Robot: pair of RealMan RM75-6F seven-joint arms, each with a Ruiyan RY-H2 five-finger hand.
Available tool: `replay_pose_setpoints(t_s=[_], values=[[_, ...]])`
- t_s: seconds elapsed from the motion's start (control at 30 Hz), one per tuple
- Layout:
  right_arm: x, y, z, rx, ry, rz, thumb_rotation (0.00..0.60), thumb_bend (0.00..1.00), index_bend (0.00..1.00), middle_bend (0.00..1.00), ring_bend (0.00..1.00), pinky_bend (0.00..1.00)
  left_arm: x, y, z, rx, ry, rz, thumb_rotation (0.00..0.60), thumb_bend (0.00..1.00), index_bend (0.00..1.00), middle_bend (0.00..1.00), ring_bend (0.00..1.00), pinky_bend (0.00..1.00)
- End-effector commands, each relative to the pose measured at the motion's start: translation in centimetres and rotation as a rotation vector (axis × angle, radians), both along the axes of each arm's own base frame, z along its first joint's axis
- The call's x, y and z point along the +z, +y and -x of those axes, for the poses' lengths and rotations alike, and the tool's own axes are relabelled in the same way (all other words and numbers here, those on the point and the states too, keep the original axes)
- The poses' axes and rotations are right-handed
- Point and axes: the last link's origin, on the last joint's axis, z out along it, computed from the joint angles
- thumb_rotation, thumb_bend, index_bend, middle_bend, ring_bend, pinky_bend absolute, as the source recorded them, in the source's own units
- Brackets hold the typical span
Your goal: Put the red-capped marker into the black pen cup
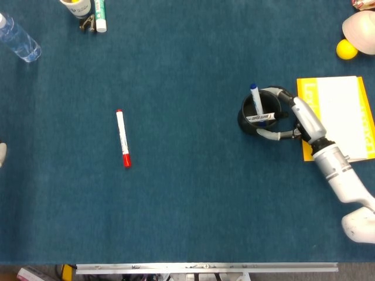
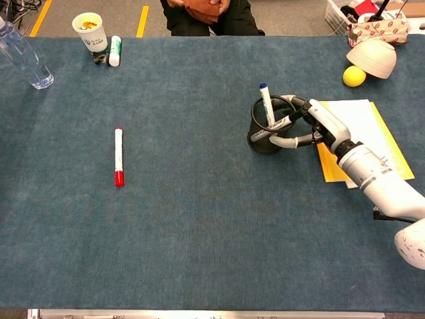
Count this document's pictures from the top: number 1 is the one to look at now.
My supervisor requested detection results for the pink box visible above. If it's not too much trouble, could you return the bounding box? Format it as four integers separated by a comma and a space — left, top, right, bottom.
16, 266, 49, 281

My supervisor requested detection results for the robot right five-finger hand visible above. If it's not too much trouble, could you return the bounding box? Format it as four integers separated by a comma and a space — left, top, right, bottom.
257, 85, 328, 145

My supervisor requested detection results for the aluminium frame rail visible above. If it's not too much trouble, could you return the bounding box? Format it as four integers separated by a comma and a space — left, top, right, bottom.
76, 262, 339, 275

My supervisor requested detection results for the red-capped white marker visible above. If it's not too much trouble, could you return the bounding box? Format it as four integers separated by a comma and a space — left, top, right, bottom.
115, 109, 132, 169

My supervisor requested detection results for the clear plastic water bottle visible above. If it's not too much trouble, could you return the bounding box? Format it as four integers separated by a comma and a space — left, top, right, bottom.
0, 12, 42, 63

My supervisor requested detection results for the black pen holder cup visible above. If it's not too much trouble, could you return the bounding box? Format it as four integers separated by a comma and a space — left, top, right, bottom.
237, 88, 289, 136

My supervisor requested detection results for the black metal binder clip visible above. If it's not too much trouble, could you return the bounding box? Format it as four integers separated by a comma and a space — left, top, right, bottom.
79, 14, 97, 32

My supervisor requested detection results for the yellow Lexicon notebook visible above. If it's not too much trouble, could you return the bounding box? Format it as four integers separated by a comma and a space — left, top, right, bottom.
296, 76, 369, 162

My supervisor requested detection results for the yellow black tool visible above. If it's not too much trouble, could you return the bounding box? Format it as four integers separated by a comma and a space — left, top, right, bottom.
60, 263, 76, 281

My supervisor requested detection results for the yellow ball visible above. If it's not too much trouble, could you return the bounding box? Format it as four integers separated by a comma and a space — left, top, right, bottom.
336, 39, 359, 61

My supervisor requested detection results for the red snack package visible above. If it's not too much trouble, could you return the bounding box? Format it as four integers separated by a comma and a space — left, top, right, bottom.
351, 0, 375, 12

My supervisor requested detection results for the blue-capped white marker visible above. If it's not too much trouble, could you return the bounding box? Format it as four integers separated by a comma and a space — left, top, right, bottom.
249, 83, 268, 127

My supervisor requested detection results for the robot left five-finger hand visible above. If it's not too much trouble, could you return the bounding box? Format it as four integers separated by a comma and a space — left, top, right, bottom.
0, 142, 8, 169

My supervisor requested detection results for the green white glue stick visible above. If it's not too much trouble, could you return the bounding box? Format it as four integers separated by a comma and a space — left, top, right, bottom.
94, 0, 108, 33

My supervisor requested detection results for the white paper cup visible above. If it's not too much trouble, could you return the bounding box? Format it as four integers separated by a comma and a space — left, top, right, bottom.
59, 0, 92, 19

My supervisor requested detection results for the bundle of dark cables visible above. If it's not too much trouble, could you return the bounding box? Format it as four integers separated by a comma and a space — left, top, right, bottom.
121, 273, 250, 281

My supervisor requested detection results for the black-capped white marker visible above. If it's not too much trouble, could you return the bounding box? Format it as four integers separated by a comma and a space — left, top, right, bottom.
246, 111, 289, 122

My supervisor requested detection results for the beige ribbed bowl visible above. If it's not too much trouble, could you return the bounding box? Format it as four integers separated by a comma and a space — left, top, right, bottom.
342, 10, 375, 56

